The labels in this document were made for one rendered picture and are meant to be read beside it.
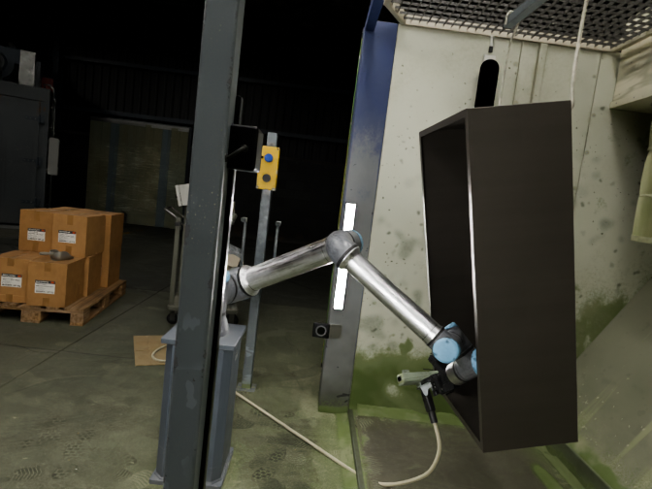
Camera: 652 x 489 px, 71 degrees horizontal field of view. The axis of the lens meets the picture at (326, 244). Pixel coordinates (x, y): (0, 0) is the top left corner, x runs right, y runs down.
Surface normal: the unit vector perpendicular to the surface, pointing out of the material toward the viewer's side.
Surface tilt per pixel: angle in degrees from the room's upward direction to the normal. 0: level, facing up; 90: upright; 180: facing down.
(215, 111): 90
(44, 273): 90
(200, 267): 90
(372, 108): 90
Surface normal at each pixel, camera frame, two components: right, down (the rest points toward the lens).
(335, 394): 0.02, 0.11
